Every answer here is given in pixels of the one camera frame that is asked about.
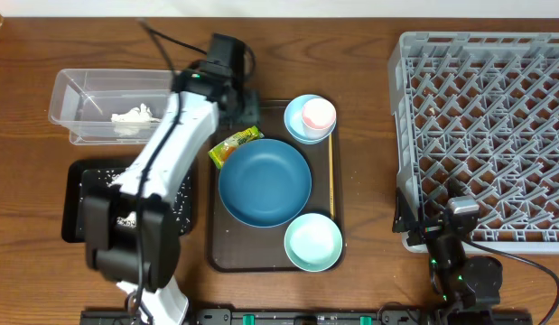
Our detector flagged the mint green bowl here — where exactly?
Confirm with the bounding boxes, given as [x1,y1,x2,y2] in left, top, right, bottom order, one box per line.
[284,213,344,273]

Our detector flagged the white tissue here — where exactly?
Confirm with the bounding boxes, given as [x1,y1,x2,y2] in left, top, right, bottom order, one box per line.
[111,103,161,136]

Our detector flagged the pink cup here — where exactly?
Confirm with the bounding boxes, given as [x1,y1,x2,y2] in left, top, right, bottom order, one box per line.
[302,97,336,140]

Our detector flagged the dark blue plate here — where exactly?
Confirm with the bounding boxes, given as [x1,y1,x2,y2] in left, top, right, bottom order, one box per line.
[219,139,312,228]

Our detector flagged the pile of white rice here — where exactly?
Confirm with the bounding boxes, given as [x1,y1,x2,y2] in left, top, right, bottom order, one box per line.
[79,167,192,236]

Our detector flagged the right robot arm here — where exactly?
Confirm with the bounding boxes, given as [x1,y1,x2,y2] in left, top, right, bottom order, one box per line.
[392,189,502,324]

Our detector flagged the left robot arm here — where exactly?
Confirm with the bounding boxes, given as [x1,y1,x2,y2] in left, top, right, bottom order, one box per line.
[79,33,259,324]

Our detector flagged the grey dishwasher rack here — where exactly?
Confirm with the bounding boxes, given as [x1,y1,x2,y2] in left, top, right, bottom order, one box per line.
[388,32,559,255]

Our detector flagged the green snack wrapper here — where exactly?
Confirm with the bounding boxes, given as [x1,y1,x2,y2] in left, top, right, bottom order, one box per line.
[208,125,264,169]

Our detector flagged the light blue bowl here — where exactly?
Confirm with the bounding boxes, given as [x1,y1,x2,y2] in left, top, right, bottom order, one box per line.
[284,94,337,144]

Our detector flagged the wooden chopstick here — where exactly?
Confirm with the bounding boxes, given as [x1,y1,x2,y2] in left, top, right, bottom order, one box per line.
[328,135,336,220]

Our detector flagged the clear plastic bin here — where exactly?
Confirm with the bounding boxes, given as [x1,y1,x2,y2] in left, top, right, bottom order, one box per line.
[49,69,172,143]

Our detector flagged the brown serving tray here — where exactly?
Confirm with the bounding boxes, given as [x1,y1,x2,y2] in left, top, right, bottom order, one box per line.
[207,99,344,273]

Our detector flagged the black plastic tray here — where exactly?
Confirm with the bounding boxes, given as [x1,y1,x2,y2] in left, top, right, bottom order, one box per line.
[61,156,196,243]

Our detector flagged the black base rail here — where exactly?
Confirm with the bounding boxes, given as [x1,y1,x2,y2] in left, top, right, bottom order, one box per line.
[79,308,533,325]

